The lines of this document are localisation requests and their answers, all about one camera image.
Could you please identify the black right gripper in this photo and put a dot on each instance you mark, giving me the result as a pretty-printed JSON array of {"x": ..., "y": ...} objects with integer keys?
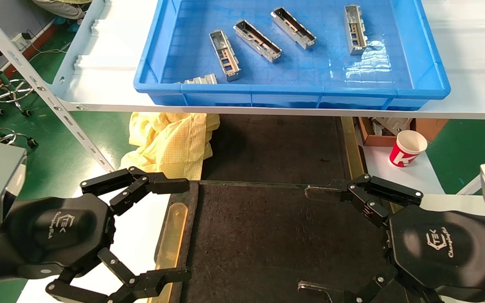
[{"x": 436, "y": 244}]

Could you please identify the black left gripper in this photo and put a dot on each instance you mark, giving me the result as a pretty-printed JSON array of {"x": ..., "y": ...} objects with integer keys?
[{"x": 57, "y": 227}]

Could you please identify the grey metal channel part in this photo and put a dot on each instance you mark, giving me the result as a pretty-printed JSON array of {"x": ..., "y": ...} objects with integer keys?
[
  {"x": 225, "y": 54},
  {"x": 293, "y": 27},
  {"x": 257, "y": 41},
  {"x": 355, "y": 29},
  {"x": 202, "y": 79}
]

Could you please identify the yellow cloth garment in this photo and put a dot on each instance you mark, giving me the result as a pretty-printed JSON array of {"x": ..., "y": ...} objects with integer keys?
[{"x": 171, "y": 143}]

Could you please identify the red white paper cup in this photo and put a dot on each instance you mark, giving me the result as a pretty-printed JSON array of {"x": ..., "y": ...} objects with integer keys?
[{"x": 406, "y": 151}]

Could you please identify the brown cardboard box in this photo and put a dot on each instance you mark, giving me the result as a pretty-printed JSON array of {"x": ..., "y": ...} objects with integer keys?
[{"x": 366, "y": 136}]

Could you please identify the grey metal brackets pile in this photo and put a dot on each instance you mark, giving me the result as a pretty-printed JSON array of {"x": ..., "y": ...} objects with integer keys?
[{"x": 392, "y": 125}]

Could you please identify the white shelf board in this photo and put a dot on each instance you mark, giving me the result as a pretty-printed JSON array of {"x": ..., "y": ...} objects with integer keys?
[{"x": 107, "y": 84}]

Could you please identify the blue plastic tray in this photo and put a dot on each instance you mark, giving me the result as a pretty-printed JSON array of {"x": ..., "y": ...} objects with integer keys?
[{"x": 310, "y": 90}]

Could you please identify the clear plastic film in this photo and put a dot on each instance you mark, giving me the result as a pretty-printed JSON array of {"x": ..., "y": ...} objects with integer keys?
[{"x": 369, "y": 63}]

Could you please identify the white power strip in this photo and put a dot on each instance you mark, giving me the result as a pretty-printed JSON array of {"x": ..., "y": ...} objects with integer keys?
[{"x": 21, "y": 41}]

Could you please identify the person with blue shoe covers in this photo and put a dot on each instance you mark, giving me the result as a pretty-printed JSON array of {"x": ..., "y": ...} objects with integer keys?
[{"x": 63, "y": 7}]

